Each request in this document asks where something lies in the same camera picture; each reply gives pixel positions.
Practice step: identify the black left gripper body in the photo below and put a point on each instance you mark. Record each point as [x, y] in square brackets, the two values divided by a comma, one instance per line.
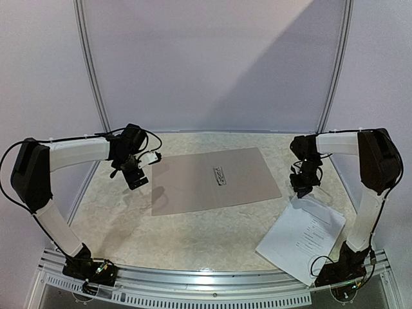
[129, 176]

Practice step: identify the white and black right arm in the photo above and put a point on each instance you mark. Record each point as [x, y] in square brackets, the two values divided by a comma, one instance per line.
[380, 167]

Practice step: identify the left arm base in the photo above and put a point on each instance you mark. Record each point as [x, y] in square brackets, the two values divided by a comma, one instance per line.
[83, 267]

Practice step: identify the metal folder clip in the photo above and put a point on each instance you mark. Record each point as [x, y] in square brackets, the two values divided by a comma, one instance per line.
[219, 176]

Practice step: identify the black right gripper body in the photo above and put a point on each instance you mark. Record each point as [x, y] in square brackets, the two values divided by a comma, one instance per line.
[300, 185]

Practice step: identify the white paper stack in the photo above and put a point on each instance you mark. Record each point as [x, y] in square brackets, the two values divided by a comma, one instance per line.
[301, 237]

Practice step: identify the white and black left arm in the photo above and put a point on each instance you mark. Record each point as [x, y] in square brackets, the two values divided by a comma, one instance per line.
[36, 160]

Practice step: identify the aluminium front rail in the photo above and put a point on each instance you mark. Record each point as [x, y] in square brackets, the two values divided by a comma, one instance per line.
[153, 288]

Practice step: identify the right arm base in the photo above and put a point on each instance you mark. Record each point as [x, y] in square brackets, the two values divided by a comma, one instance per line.
[349, 266]

